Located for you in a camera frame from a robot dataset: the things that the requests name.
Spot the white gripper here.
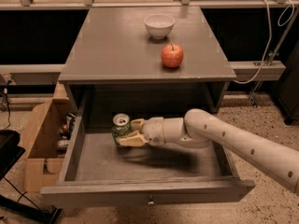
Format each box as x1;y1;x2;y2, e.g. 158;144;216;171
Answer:
118;117;164;147

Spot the green soda can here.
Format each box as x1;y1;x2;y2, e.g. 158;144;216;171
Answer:
112;113;130;146

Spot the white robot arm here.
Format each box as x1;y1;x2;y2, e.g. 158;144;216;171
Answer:
117;109;299;194

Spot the open grey top drawer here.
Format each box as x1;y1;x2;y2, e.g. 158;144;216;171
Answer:
41;90;255;208

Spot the can in cardboard box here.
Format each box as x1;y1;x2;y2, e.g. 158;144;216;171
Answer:
59;112;77;140

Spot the silver can in box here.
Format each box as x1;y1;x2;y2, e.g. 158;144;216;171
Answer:
57;140;69;150

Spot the grey wooden cabinet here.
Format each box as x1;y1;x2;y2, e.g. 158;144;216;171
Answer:
59;7;235;112

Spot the red apple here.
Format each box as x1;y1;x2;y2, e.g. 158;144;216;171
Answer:
161;44;184;68

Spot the cardboard box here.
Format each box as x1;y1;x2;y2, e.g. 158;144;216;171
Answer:
21;99;72;192

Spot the white ceramic bowl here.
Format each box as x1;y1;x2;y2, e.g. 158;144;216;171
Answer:
144;14;175;39

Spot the black stand base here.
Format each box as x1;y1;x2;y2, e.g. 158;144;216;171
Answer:
0;129;64;224

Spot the black cable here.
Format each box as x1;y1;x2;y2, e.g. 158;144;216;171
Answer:
1;79;13;131

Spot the white cable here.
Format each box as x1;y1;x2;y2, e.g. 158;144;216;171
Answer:
233;0;273;85

